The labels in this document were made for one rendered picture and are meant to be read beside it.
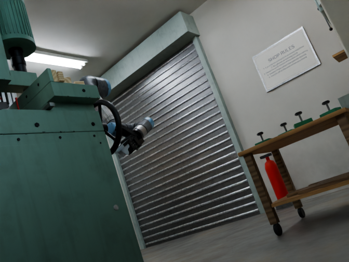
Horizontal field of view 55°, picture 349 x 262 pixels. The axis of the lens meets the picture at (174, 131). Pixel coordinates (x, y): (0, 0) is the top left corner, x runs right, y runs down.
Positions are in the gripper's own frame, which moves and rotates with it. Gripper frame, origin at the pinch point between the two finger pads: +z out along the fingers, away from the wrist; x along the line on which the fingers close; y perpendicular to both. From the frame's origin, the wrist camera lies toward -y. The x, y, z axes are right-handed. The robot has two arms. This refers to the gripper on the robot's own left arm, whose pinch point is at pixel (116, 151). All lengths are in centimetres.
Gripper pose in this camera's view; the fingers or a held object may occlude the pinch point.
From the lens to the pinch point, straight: 172.1
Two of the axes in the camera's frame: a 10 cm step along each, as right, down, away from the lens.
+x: -7.1, 4.0, 5.8
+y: 6.0, 7.8, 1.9
